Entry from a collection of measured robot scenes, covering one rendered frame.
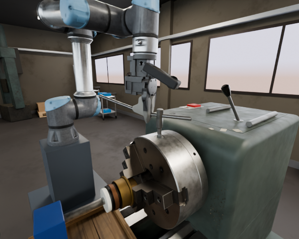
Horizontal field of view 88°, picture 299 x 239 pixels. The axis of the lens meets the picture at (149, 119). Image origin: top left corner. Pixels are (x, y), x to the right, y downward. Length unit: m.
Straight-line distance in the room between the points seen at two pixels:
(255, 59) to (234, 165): 2.93
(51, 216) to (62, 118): 0.49
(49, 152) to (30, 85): 6.79
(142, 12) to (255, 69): 2.98
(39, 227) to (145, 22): 0.55
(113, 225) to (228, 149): 0.51
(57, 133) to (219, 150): 0.73
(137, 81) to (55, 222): 0.41
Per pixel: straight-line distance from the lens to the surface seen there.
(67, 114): 0.87
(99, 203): 0.52
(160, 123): 0.50
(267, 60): 3.31
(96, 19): 0.51
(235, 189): 0.57
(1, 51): 6.52
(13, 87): 6.50
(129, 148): 0.57
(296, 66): 3.25
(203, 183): 0.54
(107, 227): 0.73
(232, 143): 0.53
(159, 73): 0.46
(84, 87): 0.90
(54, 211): 0.51
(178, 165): 0.47
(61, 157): 0.88
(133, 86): 0.49
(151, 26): 0.48
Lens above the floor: 1.43
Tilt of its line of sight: 16 degrees down
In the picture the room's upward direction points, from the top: straight up
